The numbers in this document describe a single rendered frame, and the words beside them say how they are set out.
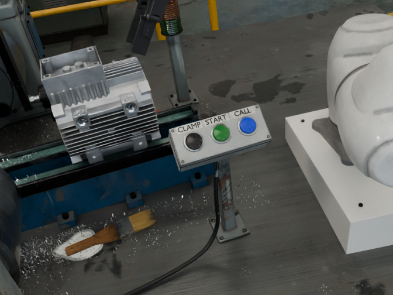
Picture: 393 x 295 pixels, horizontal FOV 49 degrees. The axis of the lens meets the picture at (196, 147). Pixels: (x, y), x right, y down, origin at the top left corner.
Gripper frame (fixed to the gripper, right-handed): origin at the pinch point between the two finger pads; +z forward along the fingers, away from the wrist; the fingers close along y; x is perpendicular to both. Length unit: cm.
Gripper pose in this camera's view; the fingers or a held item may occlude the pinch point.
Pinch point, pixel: (140, 32)
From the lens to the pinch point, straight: 86.7
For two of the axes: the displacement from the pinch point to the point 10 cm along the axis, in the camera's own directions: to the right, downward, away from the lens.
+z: -3.7, 8.1, 4.5
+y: 2.9, 5.6, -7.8
